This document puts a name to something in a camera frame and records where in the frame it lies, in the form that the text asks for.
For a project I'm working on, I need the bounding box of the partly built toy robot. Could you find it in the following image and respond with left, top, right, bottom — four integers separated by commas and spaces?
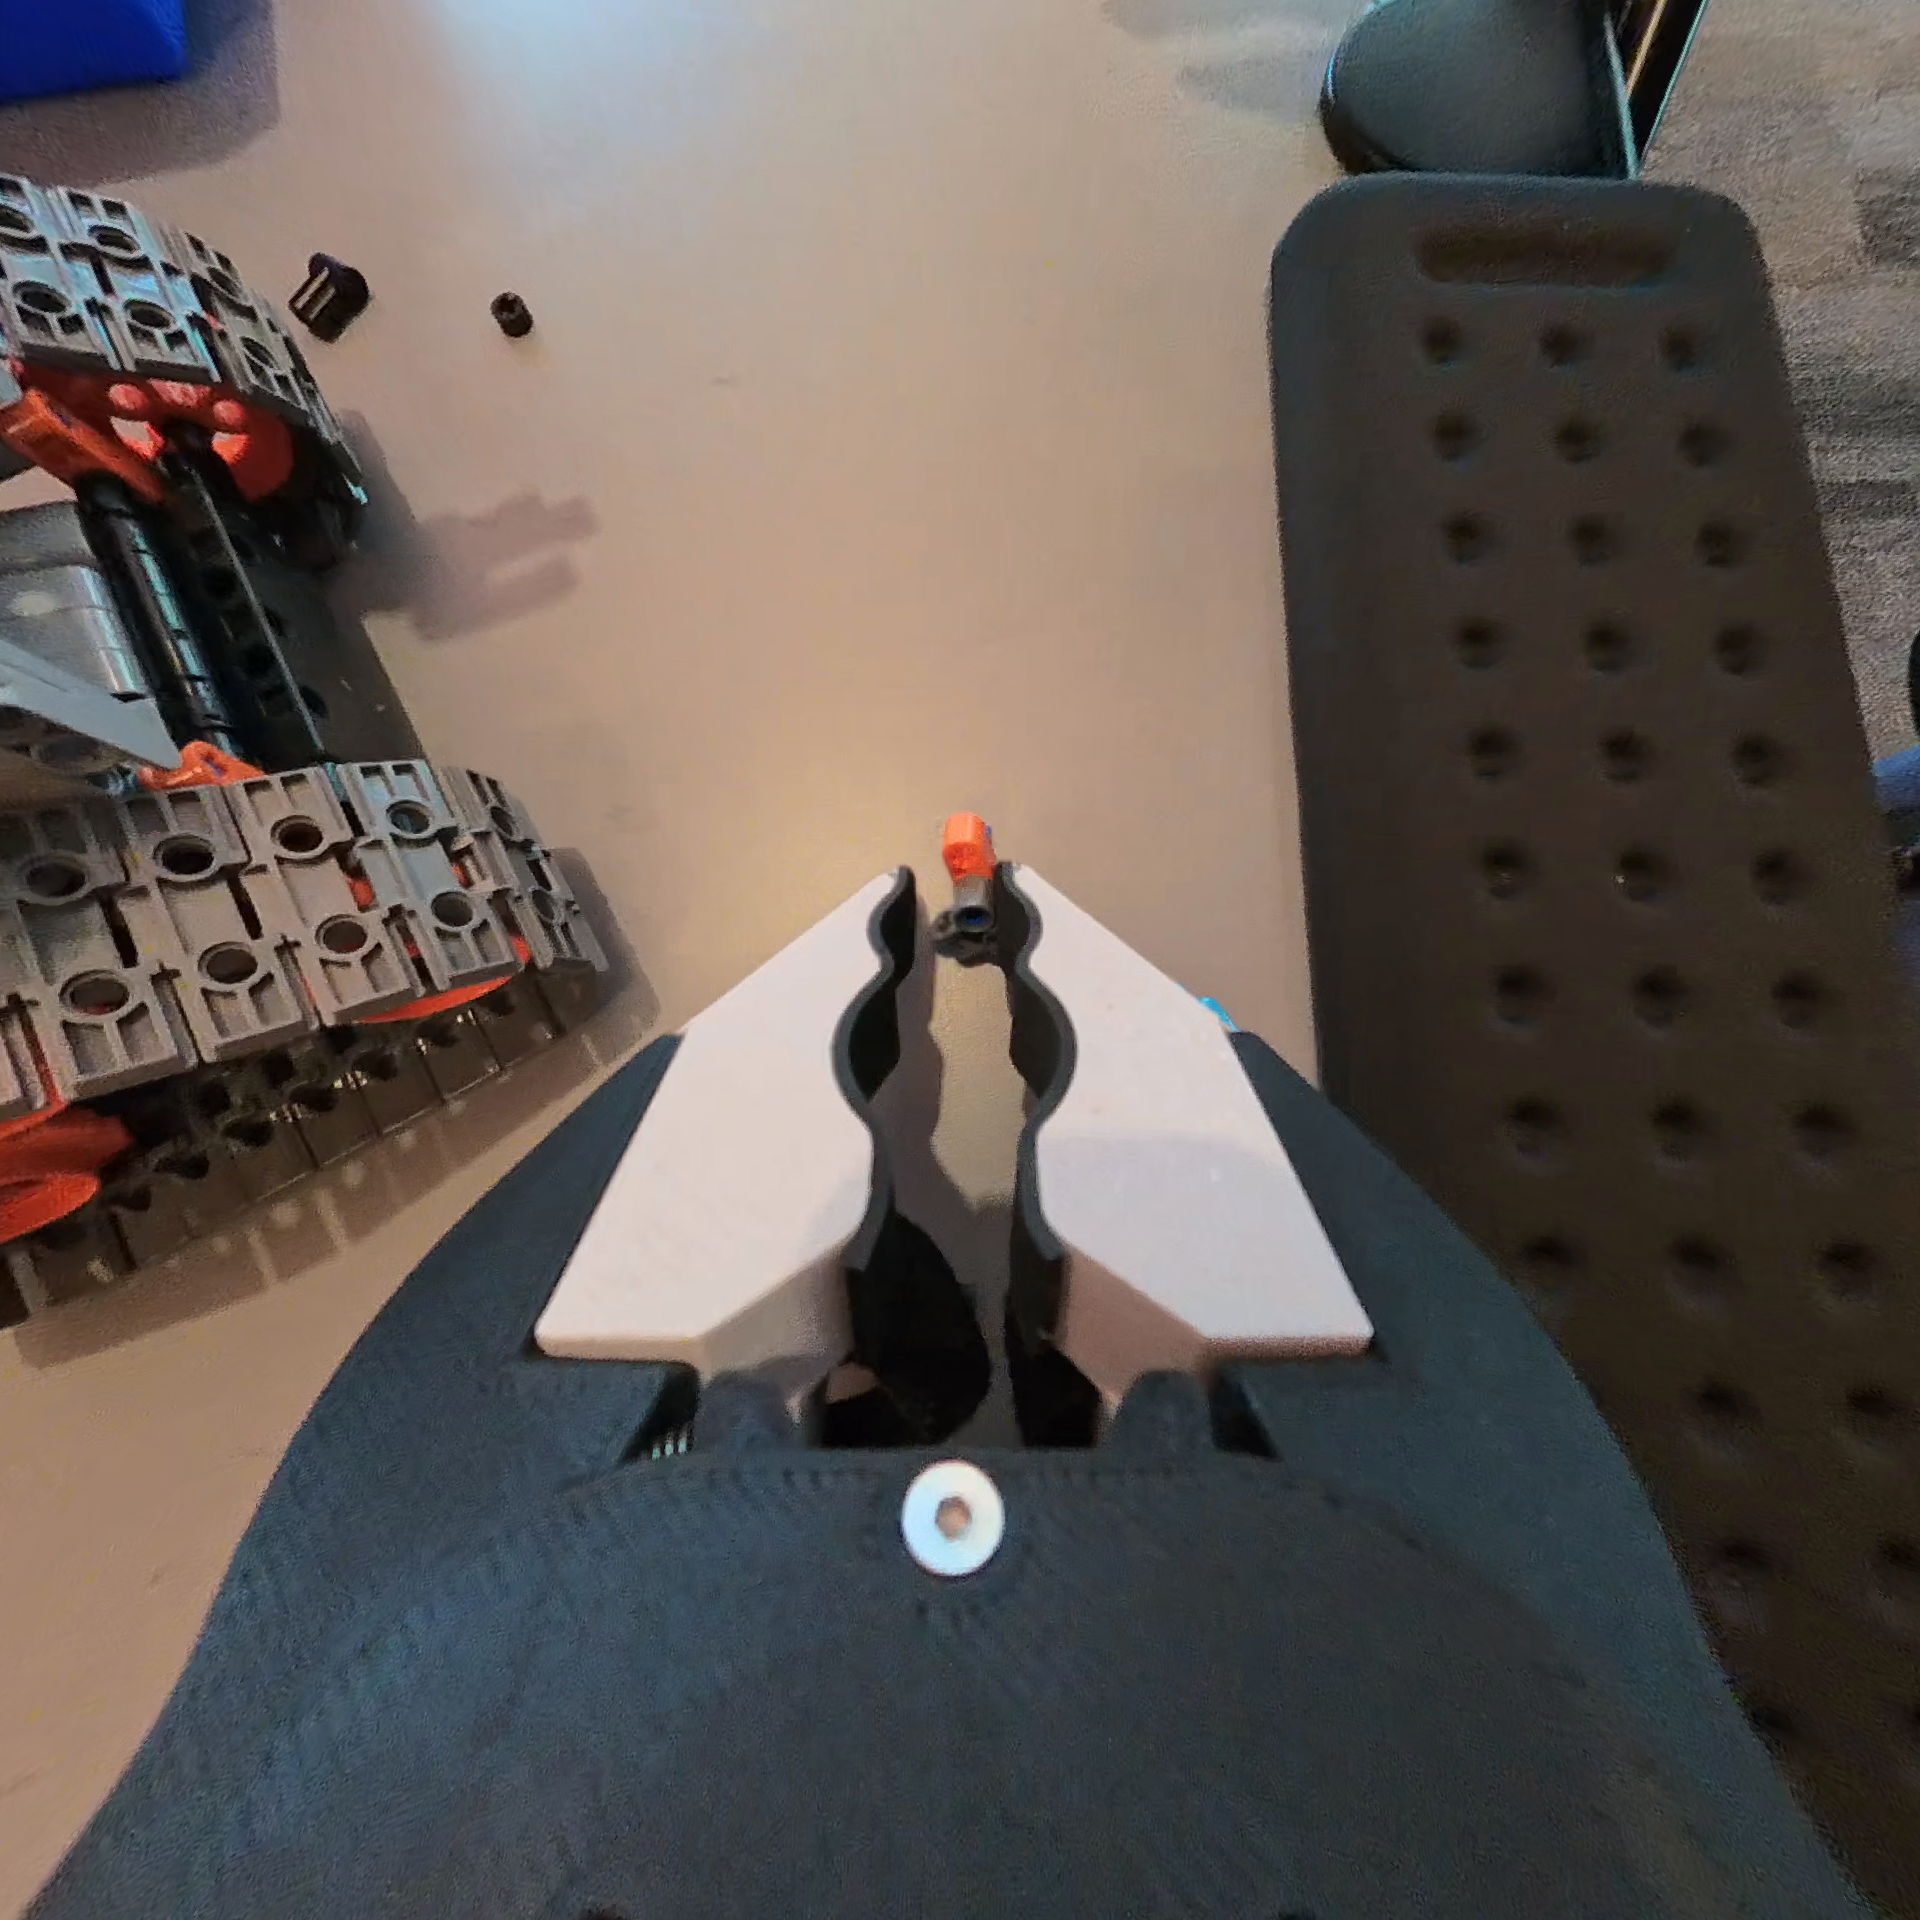
0, 172, 607, 1329

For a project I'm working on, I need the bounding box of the black dimpled pad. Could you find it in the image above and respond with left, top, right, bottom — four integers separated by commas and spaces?
1266, 172, 1920, 1920

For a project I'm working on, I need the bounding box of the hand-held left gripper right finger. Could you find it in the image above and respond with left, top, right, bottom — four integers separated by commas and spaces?
989, 863, 1374, 1443

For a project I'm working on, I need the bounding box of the black chair seat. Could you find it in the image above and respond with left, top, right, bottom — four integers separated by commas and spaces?
1318, 0, 1641, 179

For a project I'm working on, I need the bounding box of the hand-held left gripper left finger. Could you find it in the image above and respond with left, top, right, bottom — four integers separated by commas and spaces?
534, 867, 922, 1443

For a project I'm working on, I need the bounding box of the blue storage bin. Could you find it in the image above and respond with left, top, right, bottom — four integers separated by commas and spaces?
0, 0, 189, 107

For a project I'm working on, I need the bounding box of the black ribbed connector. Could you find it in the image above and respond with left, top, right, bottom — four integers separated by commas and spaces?
289, 251, 375, 340

